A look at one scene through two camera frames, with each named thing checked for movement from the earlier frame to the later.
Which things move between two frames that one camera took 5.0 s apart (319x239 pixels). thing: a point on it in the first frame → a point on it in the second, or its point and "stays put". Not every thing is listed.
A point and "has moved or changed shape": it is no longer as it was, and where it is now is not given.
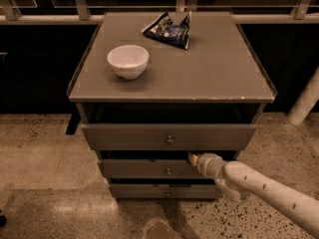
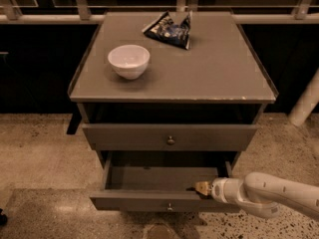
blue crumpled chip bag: x=162 y=27 stays put
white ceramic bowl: x=129 y=61 stays put
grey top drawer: x=169 y=136 stays put
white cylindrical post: x=307 y=102 stays put
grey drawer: x=151 y=169 has moved or changed shape
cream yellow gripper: x=203 y=162 → x=219 y=189
